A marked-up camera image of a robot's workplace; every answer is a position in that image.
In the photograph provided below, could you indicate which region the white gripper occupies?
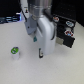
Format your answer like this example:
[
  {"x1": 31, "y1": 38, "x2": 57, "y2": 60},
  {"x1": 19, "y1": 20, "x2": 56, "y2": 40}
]
[{"x1": 24, "y1": 16, "x2": 56, "y2": 59}]

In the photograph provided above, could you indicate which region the green lid kcup pod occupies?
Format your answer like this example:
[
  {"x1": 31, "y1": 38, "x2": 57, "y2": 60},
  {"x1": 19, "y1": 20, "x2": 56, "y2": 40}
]
[{"x1": 11, "y1": 47, "x2": 20, "y2": 60}]

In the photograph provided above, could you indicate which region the black kcup holder drawer unit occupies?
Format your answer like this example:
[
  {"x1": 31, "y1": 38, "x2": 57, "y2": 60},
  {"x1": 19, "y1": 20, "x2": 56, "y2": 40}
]
[{"x1": 53, "y1": 15, "x2": 76, "y2": 48}]

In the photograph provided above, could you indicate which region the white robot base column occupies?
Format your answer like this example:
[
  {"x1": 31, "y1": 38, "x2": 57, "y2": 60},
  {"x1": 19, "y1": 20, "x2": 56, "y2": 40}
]
[{"x1": 20, "y1": 0, "x2": 29, "y2": 21}]

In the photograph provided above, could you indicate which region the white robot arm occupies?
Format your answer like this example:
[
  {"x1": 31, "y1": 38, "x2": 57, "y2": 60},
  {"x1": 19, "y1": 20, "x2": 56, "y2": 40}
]
[{"x1": 24, "y1": 0, "x2": 56, "y2": 58}]

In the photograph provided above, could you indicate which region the black equipment with blue lights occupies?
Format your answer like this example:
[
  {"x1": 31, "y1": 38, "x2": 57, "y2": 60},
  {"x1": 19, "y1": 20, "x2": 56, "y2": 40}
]
[{"x1": 0, "y1": 13, "x2": 21, "y2": 24}]

